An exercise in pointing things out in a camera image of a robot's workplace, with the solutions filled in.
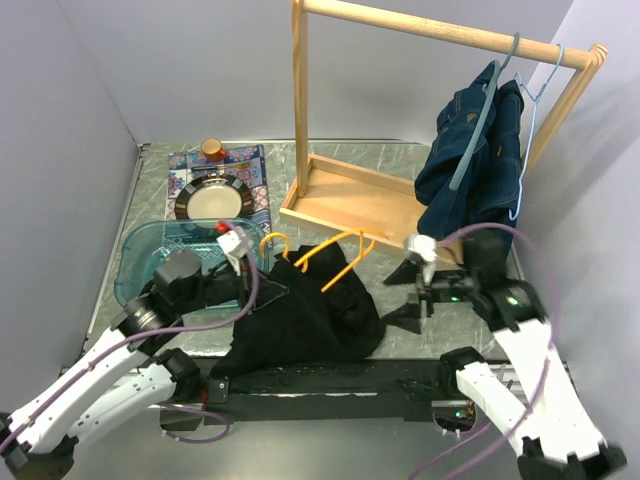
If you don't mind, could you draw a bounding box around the orange cup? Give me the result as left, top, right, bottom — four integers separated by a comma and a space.
200, 138, 227, 162

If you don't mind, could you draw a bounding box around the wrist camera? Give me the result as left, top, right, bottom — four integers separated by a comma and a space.
216, 221, 253, 276
404, 232, 437, 285

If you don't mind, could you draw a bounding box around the purple cable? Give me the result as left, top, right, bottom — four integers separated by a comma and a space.
0, 218, 261, 451
407, 223, 564, 480

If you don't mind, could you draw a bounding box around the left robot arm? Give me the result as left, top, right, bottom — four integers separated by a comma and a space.
1, 250, 388, 479

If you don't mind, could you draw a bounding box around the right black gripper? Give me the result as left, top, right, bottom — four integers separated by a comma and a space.
377, 256, 475, 332

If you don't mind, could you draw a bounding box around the gold fork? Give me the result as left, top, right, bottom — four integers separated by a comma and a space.
191, 162, 251, 173

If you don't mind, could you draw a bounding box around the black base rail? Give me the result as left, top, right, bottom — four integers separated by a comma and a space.
170, 357, 480, 433

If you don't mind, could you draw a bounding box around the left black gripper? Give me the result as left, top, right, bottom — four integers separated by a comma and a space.
176, 249, 289, 314

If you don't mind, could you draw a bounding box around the yellow plastic hanger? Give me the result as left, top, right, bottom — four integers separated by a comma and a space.
258, 227, 389, 294

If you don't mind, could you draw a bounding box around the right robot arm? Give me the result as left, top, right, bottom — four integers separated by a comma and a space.
384, 229, 627, 479

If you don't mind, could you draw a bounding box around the patterned blue placemat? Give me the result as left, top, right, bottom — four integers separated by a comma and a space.
165, 145, 271, 242

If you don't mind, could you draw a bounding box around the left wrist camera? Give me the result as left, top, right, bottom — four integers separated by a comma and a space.
216, 221, 253, 276

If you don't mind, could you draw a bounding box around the black garment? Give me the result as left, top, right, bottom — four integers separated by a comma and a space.
210, 244, 386, 378

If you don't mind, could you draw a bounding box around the black rimmed plate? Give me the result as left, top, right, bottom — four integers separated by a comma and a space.
174, 174, 254, 226

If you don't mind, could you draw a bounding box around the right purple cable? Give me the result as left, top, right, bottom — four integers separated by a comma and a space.
407, 223, 564, 480

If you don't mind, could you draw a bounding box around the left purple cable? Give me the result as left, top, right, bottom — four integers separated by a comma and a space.
0, 218, 261, 451

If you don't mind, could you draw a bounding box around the denim garment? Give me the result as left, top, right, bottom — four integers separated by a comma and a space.
414, 61, 497, 240

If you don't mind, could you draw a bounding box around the blue denim skirt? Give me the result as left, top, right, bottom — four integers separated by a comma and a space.
475, 80, 524, 227

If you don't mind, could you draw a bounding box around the wooden clothes rack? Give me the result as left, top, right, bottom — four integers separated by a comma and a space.
278, 0, 610, 266

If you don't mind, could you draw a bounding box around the light blue wire hanger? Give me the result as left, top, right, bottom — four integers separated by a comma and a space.
508, 43, 565, 222

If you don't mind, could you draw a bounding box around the grey-blue plastic hanger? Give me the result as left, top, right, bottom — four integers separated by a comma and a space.
449, 32, 520, 192

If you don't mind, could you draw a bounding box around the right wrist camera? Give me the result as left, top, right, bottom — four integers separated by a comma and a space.
404, 232, 437, 285

